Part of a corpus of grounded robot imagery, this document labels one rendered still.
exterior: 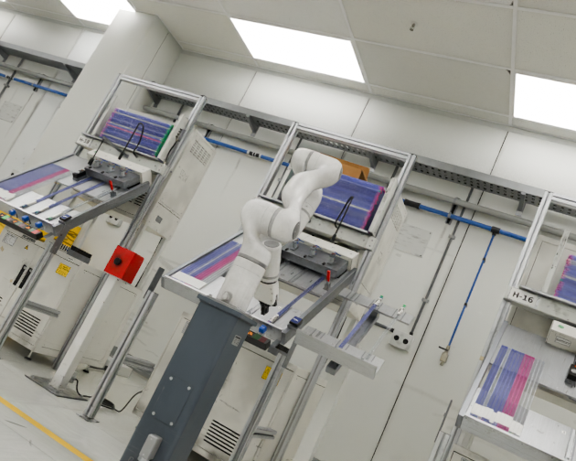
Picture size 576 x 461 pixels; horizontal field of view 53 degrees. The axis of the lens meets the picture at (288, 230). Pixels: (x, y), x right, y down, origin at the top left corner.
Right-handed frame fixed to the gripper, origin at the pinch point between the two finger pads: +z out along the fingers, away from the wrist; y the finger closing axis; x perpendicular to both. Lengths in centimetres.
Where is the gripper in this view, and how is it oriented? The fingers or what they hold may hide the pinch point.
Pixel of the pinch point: (264, 309)
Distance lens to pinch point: 245.0
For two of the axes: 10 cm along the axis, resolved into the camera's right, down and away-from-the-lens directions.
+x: 5.2, -3.4, 7.8
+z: -1.0, 8.9, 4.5
